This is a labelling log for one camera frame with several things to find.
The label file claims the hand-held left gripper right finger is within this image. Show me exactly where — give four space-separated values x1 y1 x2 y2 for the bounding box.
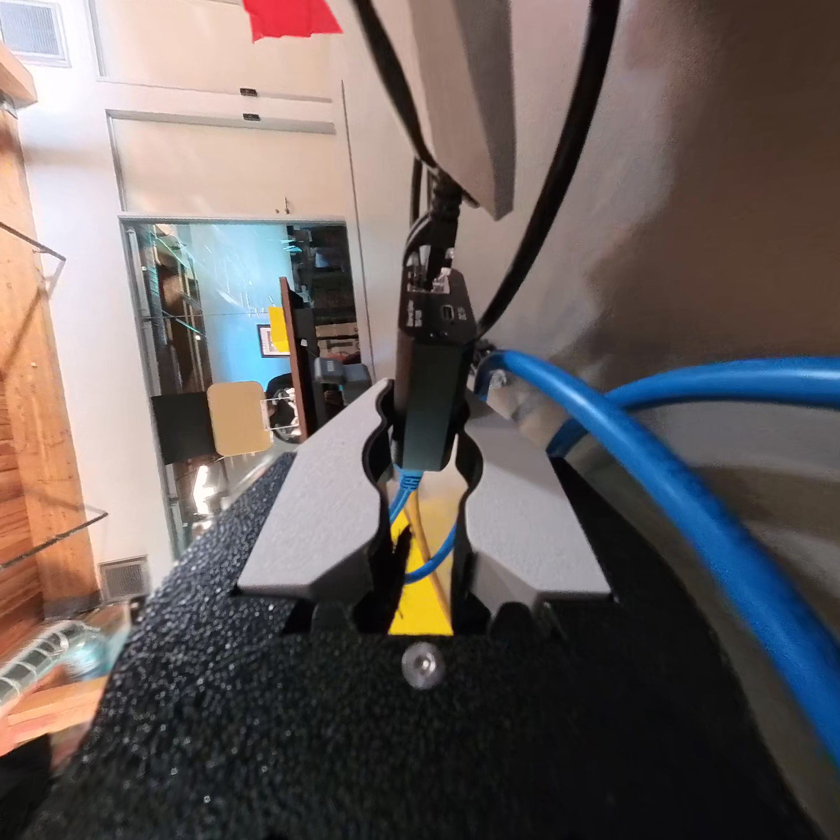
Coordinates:
451 394 613 626

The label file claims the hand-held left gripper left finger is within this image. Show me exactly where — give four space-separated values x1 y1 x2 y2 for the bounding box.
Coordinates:
236 379 404 623

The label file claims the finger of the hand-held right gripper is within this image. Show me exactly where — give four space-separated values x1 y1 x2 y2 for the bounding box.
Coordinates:
367 0 516 221

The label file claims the black adapter cable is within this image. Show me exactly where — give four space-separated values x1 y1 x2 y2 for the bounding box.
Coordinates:
351 0 621 342

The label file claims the yellow plastic bin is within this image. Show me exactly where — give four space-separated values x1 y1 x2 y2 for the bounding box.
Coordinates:
388 518 455 636

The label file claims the blue ethernet cable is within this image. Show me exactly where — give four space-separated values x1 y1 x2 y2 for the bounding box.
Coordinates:
387 349 840 765

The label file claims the black ethernet adapter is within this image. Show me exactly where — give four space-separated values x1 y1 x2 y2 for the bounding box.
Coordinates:
392 266 479 472

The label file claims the red plastic bin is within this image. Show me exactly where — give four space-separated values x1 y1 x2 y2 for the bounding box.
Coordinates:
243 0 343 42

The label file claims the long dark table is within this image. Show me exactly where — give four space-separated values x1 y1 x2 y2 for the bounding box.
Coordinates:
279 276 316 441

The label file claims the white door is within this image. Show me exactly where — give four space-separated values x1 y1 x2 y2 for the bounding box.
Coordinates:
85 0 345 102
107 110 349 217

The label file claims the small wall vent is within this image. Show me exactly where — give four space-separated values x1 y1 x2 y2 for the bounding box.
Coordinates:
98 556 151 601

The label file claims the glass window wall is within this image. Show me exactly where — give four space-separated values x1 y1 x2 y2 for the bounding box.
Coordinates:
120 217 375 559

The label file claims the wooden post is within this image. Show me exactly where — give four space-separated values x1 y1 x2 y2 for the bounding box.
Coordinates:
0 39 99 624

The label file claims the silver air duct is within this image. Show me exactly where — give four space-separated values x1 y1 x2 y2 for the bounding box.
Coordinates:
0 620 126 716

